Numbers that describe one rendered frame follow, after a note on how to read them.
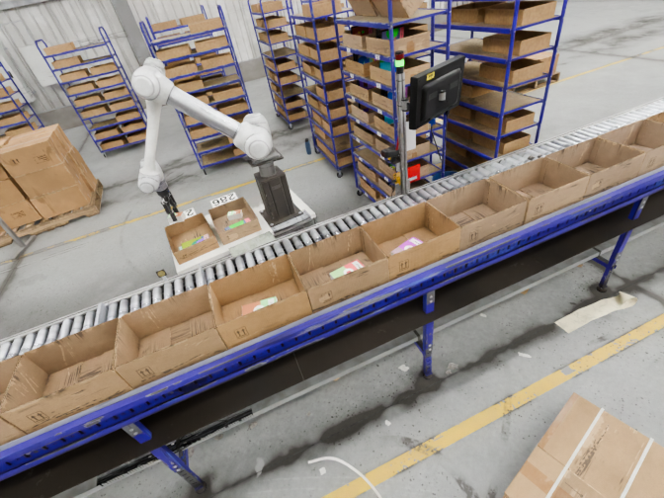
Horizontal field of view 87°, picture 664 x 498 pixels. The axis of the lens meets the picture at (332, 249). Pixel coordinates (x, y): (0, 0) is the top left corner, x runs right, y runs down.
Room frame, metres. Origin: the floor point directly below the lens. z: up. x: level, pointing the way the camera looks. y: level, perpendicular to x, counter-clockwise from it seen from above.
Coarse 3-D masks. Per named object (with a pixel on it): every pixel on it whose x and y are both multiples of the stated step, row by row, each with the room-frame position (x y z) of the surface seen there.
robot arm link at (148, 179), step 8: (152, 104) 2.14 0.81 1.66; (152, 112) 2.14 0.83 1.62; (152, 120) 2.13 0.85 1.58; (152, 128) 2.10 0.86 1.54; (152, 136) 2.08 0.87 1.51; (152, 144) 2.05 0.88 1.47; (152, 152) 2.02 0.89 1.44; (144, 160) 2.00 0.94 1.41; (152, 160) 2.00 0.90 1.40; (144, 168) 1.99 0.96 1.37; (152, 168) 1.99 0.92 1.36; (144, 176) 1.96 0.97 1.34; (152, 176) 1.97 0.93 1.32; (144, 184) 1.91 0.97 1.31; (152, 184) 1.93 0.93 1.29; (144, 192) 1.92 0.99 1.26; (152, 192) 1.93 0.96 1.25
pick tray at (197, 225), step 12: (192, 216) 2.28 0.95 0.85; (204, 216) 2.25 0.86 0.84; (168, 228) 2.21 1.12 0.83; (180, 228) 2.23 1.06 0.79; (192, 228) 2.26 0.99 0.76; (204, 228) 2.23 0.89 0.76; (168, 240) 2.02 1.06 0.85; (180, 240) 2.13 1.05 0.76; (204, 240) 1.93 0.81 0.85; (216, 240) 1.96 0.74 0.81; (180, 252) 1.87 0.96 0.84; (192, 252) 1.89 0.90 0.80; (204, 252) 1.92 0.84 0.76; (180, 264) 1.85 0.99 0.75
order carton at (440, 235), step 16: (416, 208) 1.53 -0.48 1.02; (432, 208) 1.49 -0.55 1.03; (368, 224) 1.46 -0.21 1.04; (384, 224) 1.48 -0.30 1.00; (400, 224) 1.51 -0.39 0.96; (416, 224) 1.53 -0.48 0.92; (432, 224) 1.48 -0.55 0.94; (448, 224) 1.36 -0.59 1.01; (384, 240) 1.48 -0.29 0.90; (400, 240) 1.47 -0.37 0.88; (432, 240) 1.23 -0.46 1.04; (448, 240) 1.25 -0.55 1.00; (400, 256) 1.18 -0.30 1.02; (416, 256) 1.20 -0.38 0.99; (432, 256) 1.23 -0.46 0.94; (448, 256) 1.25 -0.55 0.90; (400, 272) 1.18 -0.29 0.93
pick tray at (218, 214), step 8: (240, 200) 2.41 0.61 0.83; (216, 208) 2.34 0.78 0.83; (224, 208) 2.36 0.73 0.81; (232, 208) 2.38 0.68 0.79; (240, 208) 2.40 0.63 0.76; (248, 208) 2.35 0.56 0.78; (216, 216) 2.34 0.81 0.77; (224, 216) 2.33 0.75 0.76; (248, 216) 2.26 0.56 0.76; (256, 216) 2.09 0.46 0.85; (216, 224) 2.24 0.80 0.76; (224, 224) 2.22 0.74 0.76; (248, 224) 2.04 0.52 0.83; (256, 224) 2.05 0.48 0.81; (224, 232) 1.98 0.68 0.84; (232, 232) 2.00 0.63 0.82; (240, 232) 2.01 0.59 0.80; (248, 232) 2.03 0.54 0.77; (224, 240) 1.97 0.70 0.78; (232, 240) 1.99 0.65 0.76
